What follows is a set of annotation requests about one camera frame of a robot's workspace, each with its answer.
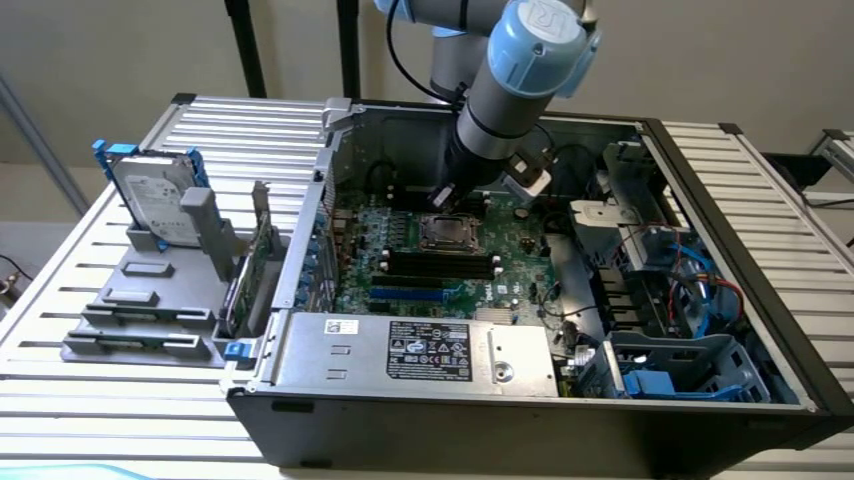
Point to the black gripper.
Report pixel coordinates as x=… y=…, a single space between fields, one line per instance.
x=470 y=170

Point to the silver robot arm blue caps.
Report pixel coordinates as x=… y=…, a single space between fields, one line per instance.
x=514 y=70

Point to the CPU socket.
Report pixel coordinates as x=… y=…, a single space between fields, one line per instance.
x=449 y=232

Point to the blue expansion slot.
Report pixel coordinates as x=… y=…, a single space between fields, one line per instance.
x=406 y=293

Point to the green motherboard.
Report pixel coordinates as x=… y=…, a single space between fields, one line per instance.
x=514 y=260

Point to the black RAM slots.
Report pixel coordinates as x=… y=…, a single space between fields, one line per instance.
x=442 y=264

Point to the metal disk bay cage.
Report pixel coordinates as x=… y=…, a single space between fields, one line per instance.
x=627 y=225

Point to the silver chipset heatsink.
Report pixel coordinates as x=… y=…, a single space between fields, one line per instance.
x=497 y=316

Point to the green graphics card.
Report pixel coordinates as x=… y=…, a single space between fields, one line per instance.
x=252 y=270

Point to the silver power supply unit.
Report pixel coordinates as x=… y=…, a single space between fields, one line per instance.
x=374 y=355

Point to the hard disk in blue caddy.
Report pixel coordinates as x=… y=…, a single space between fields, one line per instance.
x=155 y=200

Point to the black box on side table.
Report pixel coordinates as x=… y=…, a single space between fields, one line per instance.
x=797 y=167

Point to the blue case latch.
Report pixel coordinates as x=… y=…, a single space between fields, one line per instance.
x=238 y=349

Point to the black open PC case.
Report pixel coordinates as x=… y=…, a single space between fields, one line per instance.
x=467 y=430

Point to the grey parts rack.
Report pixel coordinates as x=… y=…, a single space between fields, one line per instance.
x=140 y=300

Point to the green RAM stick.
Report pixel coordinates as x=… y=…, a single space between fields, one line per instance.
x=143 y=314
x=134 y=342

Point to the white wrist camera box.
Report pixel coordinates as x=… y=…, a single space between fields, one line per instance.
x=529 y=181

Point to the black vertical post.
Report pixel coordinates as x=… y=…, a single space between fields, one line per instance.
x=247 y=45
x=348 y=45

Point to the blue plastic disk bracket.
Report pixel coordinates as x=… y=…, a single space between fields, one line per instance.
x=650 y=385

